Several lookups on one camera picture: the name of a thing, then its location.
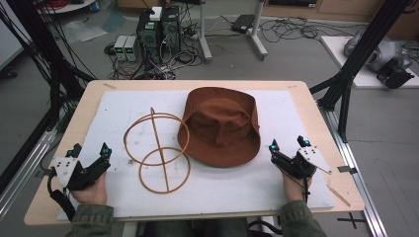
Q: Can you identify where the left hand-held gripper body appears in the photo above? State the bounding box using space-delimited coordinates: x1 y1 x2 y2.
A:
50 156 112 192

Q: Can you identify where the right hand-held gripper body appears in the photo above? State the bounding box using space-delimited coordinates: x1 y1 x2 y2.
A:
270 145 333 181

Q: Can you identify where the golden wire hat stand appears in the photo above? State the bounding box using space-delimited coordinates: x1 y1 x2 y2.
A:
123 106 193 195

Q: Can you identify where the brown bucket hat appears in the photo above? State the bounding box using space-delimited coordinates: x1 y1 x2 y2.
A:
177 86 262 169

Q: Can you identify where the person's left hand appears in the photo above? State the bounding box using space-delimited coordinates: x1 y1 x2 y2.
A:
70 172 109 206

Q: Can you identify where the person's right hand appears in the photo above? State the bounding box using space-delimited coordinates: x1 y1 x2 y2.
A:
281 165 314 203

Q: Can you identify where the grey tape piece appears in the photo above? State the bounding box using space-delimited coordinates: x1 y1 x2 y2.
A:
337 165 359 175

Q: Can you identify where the thin wooden strip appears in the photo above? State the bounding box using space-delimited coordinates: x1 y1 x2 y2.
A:
325 183 352 208

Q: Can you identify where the white foam mat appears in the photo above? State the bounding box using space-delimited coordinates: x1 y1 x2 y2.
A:
56 89 336 221

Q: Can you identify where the white floor board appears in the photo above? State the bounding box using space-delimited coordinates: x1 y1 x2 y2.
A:
320 35 419 90

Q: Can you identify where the grey power supply unit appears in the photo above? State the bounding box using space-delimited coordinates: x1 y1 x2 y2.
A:
124 35 140 63
113 35 128 62

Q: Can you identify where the black angular device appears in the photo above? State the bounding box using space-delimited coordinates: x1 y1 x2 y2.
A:
376 58 416 90

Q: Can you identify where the grey metal stand leg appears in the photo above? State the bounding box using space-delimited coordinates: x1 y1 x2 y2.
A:
197 0 213 64
247 0 269 61

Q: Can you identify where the grey rounded shell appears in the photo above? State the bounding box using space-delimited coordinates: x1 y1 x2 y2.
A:
343 30 413 74

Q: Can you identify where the clear plastic sheet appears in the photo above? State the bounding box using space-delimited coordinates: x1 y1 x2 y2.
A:
61 19 109 44

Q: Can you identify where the large black computer tower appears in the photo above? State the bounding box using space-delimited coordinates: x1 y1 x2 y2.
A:
135 10 163 65

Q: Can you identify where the flat black box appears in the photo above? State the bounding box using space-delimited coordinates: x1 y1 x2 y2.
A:
230 14 257 35

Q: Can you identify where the slim black computer tower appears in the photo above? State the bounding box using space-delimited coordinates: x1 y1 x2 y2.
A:
160 5 182 55

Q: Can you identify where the small white box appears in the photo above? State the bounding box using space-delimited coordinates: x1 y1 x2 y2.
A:
149 6 163 22

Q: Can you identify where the thin black right gripper cable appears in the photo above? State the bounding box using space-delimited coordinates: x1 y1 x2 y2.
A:
282 169 311 204

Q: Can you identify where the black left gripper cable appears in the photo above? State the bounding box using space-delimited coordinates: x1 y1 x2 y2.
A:
46 170 77 222

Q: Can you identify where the aluminium rail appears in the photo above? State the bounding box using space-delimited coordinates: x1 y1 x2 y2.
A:
317 104 389 237
0 128 59 220

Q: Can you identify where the tangle of cables by computers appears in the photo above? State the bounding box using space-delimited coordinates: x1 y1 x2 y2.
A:
104 19 211 81

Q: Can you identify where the black metal frame post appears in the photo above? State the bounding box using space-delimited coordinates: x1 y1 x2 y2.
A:
308 0 411 143
0 0 88 132

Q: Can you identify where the tangle of black floor cables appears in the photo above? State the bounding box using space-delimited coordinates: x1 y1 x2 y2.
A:
258 15 334 44

